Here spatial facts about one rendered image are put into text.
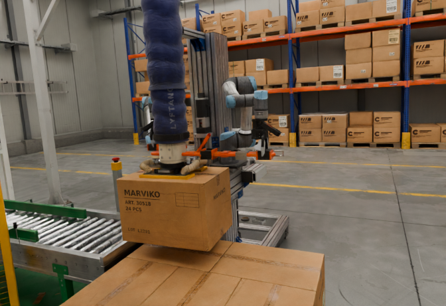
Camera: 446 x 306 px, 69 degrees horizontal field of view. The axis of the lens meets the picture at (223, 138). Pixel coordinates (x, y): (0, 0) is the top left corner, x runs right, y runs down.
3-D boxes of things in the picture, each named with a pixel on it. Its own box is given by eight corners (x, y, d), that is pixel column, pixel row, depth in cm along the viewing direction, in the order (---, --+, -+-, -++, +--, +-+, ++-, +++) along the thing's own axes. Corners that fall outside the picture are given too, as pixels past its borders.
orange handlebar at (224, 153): (135, 156, 212) (135, 151, 212) (160, 149, 240) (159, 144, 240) (274, 158, 178) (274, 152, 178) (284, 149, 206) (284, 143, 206)
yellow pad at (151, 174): (139, 178, 200) (137, 170, 199) (148, 174, 209) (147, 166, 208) (187, 180, 187) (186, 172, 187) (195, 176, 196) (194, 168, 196)
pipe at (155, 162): (140, 171, 201) (139, 162, 200) (161, 162, 224) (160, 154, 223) (188, 173, 189) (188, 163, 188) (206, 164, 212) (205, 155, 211)
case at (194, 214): (122, 240, 204) (116, 179, 199) (156, 218, 241) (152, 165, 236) (209, 251, 182) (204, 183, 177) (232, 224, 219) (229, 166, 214)
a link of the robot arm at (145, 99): (166, 143, 253) (158, 92, 283) (146, 145, 249) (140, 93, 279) (165, 151, 262) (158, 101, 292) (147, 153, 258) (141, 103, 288)
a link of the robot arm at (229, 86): (218, 76, 226) (226, 93, 182) (233, 75, 227) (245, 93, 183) (218, 91, 231) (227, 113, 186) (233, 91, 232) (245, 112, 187)
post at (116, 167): (121, 266, 303) (110, 162, 290) (126, 263, 310) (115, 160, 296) (127, 267, 301) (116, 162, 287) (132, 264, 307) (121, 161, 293)
